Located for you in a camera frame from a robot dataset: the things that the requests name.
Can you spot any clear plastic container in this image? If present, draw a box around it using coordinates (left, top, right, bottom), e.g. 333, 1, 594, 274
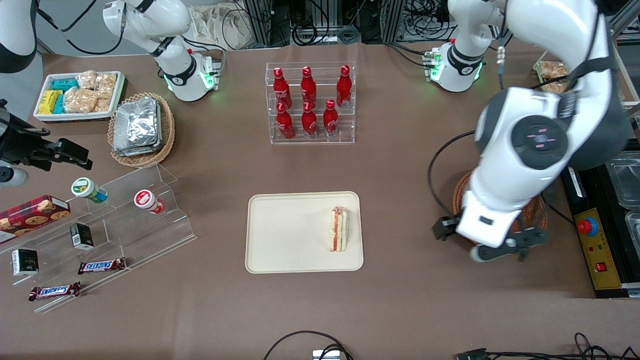
605, 157, 640, 210
625, 210, 640, 246

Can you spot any black machine yellow control panel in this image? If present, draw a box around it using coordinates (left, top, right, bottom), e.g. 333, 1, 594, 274
560, 150, 640, 299

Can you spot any clear acrylic bottle rack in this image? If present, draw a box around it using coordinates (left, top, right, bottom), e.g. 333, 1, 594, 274
265, 61, 357, 146

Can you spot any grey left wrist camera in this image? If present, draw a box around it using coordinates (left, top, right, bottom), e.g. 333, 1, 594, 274
470, 243, 507, 264

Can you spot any cream plastic tray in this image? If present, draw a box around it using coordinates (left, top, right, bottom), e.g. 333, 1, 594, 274
245, 191, 365, 275

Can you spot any red lid cup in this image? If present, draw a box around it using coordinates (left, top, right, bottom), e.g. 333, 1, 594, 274
133, 189, 166, 215

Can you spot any green lid cup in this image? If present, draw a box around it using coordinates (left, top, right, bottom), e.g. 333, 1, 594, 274
71, 177, 109, 204

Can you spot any silver foil container stack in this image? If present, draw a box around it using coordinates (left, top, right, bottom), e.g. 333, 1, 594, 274
112, 97, 163, 157

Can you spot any red cola bottle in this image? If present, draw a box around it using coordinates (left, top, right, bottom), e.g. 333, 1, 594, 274
301, 101, 318, 138
276, 102, 295, 140
323, 99, 340, 137
336, 65, 352, 108
301, 66, 317, 107
272, 67, 292, 108

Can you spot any yellow snack pack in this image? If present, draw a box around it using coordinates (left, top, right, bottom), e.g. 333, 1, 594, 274
38, 90, 63, 115

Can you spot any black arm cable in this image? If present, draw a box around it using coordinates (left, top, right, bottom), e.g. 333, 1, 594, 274
427, 131, 476, 217
37, 0, 126, 56

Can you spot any clear acrylic stepped stand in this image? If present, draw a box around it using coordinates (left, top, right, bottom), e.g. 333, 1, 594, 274
0, 162, 197, 315

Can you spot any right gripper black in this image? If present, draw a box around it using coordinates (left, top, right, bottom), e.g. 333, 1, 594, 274
0, 100, 94, 173

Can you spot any clear bin of snacks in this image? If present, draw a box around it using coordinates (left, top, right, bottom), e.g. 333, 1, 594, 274
532, 59, 573, 95

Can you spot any small black box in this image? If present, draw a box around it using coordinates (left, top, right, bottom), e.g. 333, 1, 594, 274
11, 248, 40, 277
69, 222, 95, 251

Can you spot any brown Snickers bar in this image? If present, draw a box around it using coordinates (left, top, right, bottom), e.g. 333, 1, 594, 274
77, 257, 127, 275
28, 281, 82, 302

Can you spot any triangle sandwich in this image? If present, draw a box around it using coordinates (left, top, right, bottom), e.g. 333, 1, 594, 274
328, 206, 350, 253

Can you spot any black cable with connector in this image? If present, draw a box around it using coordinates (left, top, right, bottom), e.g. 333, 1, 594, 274
455, 332, 640, 360

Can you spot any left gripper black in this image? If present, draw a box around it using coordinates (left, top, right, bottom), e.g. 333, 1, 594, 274
433, 215, 549, 261

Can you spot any black machine power cable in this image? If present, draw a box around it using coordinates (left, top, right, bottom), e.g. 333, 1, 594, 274
545, 200, 576, 226

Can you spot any black looped cable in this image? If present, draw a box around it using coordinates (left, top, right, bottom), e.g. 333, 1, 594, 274
262, 330, 354, 360

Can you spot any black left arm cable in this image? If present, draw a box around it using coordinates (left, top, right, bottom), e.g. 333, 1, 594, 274
427, 131, 476, 217

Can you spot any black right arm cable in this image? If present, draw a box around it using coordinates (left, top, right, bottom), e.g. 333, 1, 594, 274
37, 0, 126, 56

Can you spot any white cloth bag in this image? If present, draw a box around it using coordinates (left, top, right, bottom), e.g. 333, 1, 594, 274
189, 4, 257, 51

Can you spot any white rectangular bin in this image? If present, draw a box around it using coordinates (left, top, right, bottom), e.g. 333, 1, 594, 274
32, 70, 126, 123

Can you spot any black coiled cable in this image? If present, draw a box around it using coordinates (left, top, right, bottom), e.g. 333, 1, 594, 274
291, 22, 362, 47

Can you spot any oval tan wicker basket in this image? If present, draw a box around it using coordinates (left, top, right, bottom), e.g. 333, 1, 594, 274
107, 92, 176, 168

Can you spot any round brown wicker basket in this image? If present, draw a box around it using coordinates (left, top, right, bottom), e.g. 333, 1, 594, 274
452, 171, 549, 246

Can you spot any red cookie box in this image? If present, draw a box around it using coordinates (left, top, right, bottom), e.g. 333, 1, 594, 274
0, 195, 71, 245

